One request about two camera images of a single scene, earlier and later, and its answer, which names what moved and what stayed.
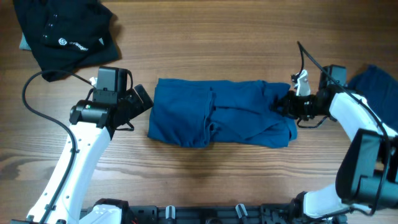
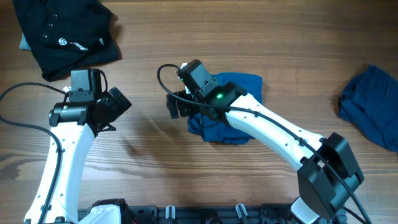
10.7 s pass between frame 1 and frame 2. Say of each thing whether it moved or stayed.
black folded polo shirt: stayed
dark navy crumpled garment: stayed
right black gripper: moved
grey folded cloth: stayed
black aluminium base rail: stayed
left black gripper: moved
